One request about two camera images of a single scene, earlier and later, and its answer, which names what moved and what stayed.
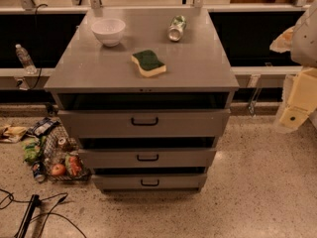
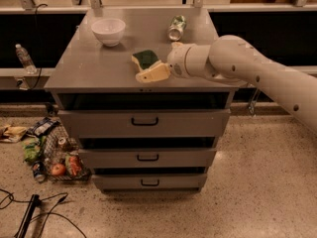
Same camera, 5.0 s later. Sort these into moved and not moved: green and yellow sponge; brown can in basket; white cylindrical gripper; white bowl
Moved: white cylindrical gripper
Not moved: white bowl; brown can in basket; green and yellow sponge
